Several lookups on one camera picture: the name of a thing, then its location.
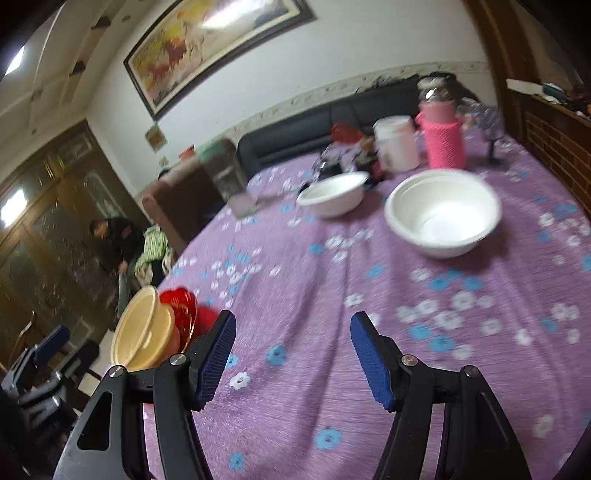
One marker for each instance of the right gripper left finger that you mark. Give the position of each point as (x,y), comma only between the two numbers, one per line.
(108,440)

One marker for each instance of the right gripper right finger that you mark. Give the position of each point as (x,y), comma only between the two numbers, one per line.
(478,441)

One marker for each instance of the beige plastic bowl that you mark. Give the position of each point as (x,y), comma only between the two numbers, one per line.
(146,334)

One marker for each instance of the large white paper bowl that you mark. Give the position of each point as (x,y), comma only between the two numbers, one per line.
(443,213)

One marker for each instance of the small white paper bowl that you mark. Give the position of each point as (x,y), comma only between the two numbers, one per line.
(334,196)

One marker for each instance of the wooden glass-door cabinet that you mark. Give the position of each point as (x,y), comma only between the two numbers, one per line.
(53,271)

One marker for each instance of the large red scalloped plate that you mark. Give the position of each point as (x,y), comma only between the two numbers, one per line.
(190,318)

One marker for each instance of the seated person in black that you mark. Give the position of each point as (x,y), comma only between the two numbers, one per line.
(125,241)

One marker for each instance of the purple floral tablecloth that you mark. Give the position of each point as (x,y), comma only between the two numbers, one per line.
(293,402)

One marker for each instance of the green patterned cloth bag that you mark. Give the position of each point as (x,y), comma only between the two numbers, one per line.
(156,258)

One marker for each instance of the brown armchair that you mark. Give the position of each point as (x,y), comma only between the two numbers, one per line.
(182,201)

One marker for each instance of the clear green-lidded water bottle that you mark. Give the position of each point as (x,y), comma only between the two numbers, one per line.
(220,162)

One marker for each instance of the black gear device right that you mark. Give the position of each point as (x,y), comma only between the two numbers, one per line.
(368,161)

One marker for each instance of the black gear device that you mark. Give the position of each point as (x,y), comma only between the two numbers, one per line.
(368,161)
(329,167)

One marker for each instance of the white plastic jar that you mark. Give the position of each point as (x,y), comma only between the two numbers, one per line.
(396,144)

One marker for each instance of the black gear device left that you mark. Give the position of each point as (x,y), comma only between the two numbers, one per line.
(329,167)

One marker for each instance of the black phone stand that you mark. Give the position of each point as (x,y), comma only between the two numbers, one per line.
(490,123)

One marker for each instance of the brick-pattern side counter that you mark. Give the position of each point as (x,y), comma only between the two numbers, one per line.
(558,138)

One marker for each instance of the pink knit-sleeved thermos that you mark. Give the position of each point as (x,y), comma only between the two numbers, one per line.
(440,124)

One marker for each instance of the red plastic bag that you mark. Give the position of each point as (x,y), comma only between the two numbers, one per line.
(346,134)

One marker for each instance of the black leather sofa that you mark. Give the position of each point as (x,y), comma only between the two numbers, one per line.
(311,130)

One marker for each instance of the framed horse painting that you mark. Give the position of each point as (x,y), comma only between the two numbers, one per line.
(191,40)

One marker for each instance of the small wall plaque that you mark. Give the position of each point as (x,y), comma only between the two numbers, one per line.
(155,137)

